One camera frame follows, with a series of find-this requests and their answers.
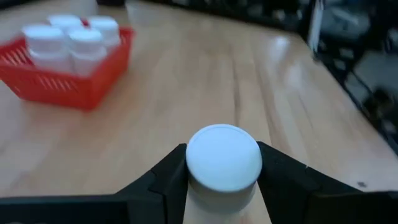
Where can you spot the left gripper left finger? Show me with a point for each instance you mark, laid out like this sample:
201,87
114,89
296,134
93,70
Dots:
77,210

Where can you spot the red plastic mesh basket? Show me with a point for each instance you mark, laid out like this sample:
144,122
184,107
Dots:
62,88

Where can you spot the white plastic pill bottle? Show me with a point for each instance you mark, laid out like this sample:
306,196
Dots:
224,158
105,29
46,46
64,21
87,49

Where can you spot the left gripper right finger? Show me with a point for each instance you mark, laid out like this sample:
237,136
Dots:
326,205

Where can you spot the silver frame bracket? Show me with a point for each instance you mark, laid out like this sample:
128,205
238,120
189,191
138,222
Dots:
315,25

